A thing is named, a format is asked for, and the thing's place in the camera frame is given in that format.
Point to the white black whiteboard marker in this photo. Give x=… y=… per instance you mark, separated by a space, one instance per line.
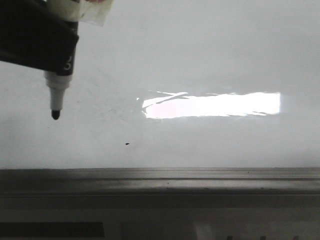
x=71 y=12

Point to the dark panel below frame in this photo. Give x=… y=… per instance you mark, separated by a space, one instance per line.
x=52 y=229

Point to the white whiteboard surface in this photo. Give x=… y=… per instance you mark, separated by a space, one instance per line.
x=176 y=83

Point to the grey aluminium whiteboard frame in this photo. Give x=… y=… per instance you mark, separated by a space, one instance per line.
x=84 y=182

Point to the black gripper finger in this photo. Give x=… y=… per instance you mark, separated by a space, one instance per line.
x=32 y=36

